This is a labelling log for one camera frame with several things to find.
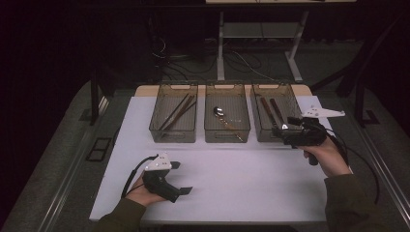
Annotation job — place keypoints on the white metal desk frame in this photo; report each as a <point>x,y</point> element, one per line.
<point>220,48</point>

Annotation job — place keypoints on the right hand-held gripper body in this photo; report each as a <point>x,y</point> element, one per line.
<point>306,137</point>

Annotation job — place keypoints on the black metal stand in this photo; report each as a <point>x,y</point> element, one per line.
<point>359,106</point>
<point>94,103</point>

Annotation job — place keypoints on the white table board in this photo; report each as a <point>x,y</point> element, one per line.
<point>241,187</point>

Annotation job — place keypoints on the person's right hand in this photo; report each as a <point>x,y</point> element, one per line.
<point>328,161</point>

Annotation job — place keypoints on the metal floor rail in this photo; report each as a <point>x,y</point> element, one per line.
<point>391,187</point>
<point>69,180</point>

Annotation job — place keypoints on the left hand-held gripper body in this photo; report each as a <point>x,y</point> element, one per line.
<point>159,185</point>

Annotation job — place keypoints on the person's left hand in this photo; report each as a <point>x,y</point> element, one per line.
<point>141,195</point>

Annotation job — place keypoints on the transparent grey plastic bin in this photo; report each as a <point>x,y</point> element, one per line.
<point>290,96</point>
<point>161,106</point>
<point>237,103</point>

